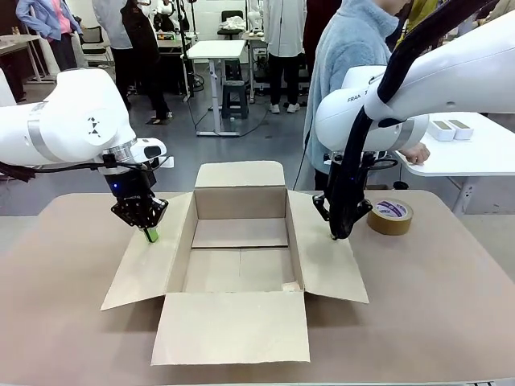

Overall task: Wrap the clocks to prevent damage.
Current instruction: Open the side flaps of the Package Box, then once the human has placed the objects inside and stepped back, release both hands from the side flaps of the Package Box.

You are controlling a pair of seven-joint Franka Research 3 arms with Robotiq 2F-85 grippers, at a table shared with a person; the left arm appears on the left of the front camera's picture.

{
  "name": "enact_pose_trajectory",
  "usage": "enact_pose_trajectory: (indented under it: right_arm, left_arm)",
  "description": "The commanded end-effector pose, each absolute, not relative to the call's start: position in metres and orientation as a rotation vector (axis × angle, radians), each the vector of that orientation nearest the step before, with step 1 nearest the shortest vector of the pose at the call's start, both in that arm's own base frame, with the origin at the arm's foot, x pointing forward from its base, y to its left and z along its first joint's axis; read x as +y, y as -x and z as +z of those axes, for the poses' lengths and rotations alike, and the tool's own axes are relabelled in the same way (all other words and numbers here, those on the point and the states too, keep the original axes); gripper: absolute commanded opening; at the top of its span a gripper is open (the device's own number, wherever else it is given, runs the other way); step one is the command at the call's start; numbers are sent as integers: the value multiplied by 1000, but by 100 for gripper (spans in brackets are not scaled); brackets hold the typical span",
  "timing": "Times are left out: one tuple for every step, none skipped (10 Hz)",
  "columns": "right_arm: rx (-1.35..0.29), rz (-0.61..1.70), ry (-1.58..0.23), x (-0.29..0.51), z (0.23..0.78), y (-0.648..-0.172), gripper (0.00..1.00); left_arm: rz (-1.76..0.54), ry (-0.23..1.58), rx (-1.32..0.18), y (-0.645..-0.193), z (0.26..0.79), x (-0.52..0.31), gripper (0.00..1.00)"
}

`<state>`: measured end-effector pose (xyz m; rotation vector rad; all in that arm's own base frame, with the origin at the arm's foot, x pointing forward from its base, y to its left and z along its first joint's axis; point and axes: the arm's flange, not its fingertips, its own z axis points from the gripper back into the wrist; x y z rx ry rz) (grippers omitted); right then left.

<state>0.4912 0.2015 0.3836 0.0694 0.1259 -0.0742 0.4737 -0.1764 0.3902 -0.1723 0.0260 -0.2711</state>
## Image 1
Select white cylindrical air purifier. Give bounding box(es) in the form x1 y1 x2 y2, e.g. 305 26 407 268
0 68 18 108

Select black right arm cable sleeve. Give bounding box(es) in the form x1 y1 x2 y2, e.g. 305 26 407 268
329 0 504 241

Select person in white coat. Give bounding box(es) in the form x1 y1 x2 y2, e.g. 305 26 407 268
263 0 309 115

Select white standing desk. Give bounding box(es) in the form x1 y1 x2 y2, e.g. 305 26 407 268
187 39 247 138

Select black tripod stand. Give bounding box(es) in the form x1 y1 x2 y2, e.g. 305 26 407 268
172 0 202 101

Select brown packing tape roll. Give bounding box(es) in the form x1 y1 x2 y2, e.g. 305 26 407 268
365 199 414 237

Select person in light shirt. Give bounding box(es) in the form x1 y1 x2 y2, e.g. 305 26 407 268
91 0 136 112

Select person's right hand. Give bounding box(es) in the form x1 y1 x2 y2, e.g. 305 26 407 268
402 143 431 166

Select person in blue fleece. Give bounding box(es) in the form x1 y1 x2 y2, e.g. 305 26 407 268
302 0 407 192

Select person in olive yellow jacket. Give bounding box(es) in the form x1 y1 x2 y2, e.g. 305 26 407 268
398 0 439 49

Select white box with grey top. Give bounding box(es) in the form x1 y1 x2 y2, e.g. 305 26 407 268
447 118 475 141
426 119 458 142

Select dark plastic stool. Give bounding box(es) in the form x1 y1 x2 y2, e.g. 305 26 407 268
220 80 250 121

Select person in black apron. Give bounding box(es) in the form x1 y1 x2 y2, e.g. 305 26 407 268
120 0 174 125

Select white side table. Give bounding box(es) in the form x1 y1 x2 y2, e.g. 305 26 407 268
393 111 515 216

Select light background desk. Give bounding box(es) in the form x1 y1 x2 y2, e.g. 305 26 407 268
0 34 53 85

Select black left arm cable sleeve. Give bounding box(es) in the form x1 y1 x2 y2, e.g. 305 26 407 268
0 158 112 183

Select person in blue pink jacket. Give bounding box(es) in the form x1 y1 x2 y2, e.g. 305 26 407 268
15 0 84 72

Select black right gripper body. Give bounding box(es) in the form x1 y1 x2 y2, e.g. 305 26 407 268
323 150 377 202

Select brown cardboard box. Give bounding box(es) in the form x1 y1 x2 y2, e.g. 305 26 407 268
100 160 370 367

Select black mesh chair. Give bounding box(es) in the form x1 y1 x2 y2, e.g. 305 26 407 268
80 26 112 68

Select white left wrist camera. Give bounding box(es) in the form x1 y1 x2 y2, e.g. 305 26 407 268
130 138 168 162

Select black arm cable sleeve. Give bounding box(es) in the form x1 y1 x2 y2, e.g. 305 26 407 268
329 0 504 241
0 158 112 183

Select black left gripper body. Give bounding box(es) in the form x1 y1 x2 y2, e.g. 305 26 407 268
102 158 159 202

